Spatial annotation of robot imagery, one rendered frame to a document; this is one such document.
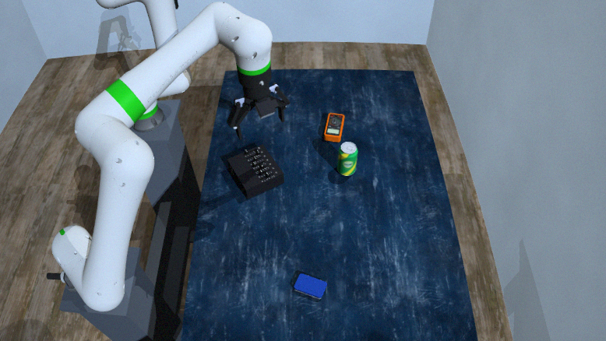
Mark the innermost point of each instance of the orange digital multimeter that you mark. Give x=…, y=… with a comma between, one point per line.
x=334, y=127

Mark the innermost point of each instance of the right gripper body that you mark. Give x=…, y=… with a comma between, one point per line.
x=256, y=94

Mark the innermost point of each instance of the grey lighting desk panel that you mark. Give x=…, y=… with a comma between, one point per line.
x=252, y=178

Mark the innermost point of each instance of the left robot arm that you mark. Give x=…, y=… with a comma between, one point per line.
x=163, y=22

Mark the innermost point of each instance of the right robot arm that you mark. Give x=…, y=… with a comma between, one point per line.
x=126, y=161

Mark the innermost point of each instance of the green and yellow striped drink can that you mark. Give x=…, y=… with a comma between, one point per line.
x=347, y=158

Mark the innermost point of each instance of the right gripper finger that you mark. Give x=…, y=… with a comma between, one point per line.
x=282, y=103
x=238, y=113

